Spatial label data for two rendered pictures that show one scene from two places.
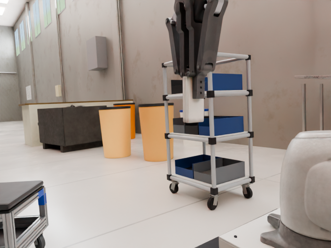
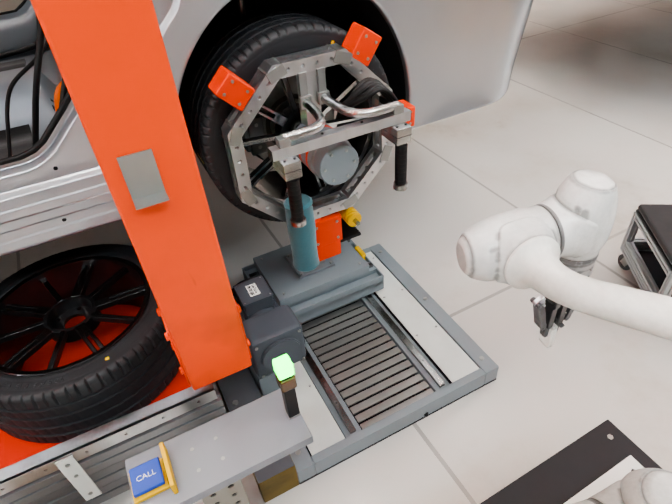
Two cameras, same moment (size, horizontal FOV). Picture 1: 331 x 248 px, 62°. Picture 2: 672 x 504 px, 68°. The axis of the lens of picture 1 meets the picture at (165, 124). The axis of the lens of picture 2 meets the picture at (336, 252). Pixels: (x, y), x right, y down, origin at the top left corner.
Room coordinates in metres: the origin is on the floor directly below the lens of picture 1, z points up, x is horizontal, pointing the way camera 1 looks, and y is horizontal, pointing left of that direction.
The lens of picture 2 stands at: (0.11, -0.84, 1.59)
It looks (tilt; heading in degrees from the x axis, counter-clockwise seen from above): 40 degrees down; 101
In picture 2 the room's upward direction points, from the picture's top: 5 degrees counter-clockwise
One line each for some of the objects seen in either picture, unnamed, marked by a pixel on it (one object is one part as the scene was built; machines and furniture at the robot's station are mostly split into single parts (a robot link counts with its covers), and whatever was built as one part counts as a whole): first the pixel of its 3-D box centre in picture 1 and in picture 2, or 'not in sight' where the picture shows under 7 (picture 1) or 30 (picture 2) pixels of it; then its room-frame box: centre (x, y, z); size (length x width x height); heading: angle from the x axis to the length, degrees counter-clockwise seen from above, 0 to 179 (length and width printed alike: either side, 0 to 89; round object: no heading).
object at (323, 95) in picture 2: not in sight; (358, 90); (-0.05, 0.51, 1.03); 0.19 x 0.18 x 0.11; 125
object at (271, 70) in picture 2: not in sight; (313, 141); (-0.20, 0.56, 0.85); 0.54 x 0.07 x 0.54; 35
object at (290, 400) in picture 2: not in sight; (287, 388); (-0.17, -0.15, 0.55); 0.03 x 0.03 x 0.21; 35
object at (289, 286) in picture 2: not in sight; (307, 243); (-0.30, 0.69, 0.32); 0.40 x 0.30 x 0.28; 35
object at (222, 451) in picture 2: not in sight; (220, 451); (-0.33, -0.26, 0.44); 0.43 x 0.17 x 0.03; 35
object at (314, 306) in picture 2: not in sight; (312, 277); (-0.30, 0.69, 0.13); 0.50 x 0.36 x 0.10; 35
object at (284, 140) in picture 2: not in sight; (294, 108); (-0.21, 0.40, 1.03); 0.19 x 0.18 x 0.11; 125
